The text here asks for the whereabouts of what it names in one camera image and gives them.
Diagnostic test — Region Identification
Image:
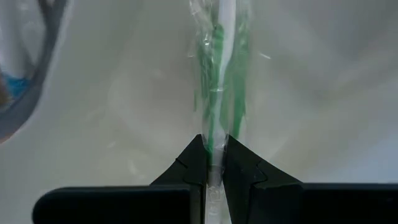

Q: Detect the dark grey plastic bin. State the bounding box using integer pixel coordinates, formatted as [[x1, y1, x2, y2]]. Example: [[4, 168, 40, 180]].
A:
[[0, 0, 68, 141]]

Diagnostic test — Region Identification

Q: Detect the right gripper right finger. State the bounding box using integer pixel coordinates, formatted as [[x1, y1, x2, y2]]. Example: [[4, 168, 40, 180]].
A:
[[222, 134, 398, 224]]

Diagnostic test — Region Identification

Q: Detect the blue toothbrush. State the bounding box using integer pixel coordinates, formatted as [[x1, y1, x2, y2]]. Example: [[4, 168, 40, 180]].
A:
[[1, 73, 31, 101]]

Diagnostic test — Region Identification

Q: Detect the green toothbrush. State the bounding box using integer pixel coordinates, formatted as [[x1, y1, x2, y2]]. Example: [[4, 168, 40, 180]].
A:
[[188, 0, 252, 224]]

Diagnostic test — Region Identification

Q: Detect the white plastic bin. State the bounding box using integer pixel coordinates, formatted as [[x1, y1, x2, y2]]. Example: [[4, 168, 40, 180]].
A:
[[0, 0, 398, 224]]

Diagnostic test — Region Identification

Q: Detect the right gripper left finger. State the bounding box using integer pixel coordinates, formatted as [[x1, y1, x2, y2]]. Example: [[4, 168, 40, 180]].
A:
[[32, 134, 209, 224]]

